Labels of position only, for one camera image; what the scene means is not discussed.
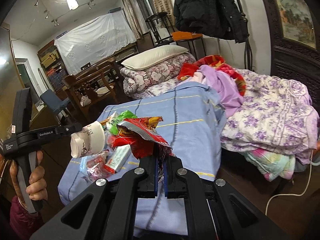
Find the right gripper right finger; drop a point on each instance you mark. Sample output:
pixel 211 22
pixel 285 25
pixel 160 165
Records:
pixel 179 182

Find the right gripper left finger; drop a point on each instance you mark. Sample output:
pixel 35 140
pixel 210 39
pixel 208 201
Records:
pixel 141 181

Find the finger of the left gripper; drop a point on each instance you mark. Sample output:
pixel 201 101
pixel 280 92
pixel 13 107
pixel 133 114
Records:
pixel 69 129

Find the white paper cup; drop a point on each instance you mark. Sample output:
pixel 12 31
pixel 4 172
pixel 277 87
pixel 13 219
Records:
pixel 89 141

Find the red snack wrapper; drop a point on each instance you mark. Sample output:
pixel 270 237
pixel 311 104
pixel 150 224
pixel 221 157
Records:
pixel 140 134

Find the clear red plastic bag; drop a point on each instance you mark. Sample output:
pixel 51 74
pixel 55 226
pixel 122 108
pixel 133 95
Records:
pixel 96 168

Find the green snack bag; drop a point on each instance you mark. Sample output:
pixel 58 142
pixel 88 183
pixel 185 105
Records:
pixel 116 118

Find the blue face mask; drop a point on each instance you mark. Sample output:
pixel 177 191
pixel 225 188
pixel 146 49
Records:
pixel 83 166

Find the maroon left sleeve forearm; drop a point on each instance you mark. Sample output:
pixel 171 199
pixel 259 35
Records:
pixel 23 223

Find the blue chair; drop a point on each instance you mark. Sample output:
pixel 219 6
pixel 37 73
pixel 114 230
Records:
pixel 56 106

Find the wooden armchair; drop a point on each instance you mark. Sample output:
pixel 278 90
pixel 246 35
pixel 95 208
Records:
pixel 91 86

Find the blue checked bed sheet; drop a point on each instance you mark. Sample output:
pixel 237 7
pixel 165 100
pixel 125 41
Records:
pixel 193 120

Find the wooden bookshelf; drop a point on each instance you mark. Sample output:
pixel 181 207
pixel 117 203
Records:
pixel 53 65

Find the grey floral folded quilt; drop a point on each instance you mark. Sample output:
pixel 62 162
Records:
pixel 155 80

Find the pastel tie-dye blanket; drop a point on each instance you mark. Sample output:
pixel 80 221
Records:
pixel 271 165

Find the lilac cloth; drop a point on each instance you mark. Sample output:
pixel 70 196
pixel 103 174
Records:
pixel 223 84

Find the cream pillow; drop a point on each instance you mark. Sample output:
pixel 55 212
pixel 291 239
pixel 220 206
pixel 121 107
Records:
pixel 153 57

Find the white cloth covered cabinet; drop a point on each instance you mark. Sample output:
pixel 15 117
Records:
pixel 94 41

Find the red floral blanket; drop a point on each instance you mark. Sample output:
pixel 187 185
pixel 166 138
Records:
pixel 218 63

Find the purple floral quilt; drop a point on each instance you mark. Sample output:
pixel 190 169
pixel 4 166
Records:
pixel 277 115

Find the black coat rack pole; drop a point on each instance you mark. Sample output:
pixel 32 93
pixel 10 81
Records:
pixel 248 56

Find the black round stand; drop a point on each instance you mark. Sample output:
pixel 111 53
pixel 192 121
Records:
pixel 157 22

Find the black hanging jacket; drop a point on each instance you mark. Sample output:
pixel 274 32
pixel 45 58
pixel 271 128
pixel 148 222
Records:
pixel 214 18

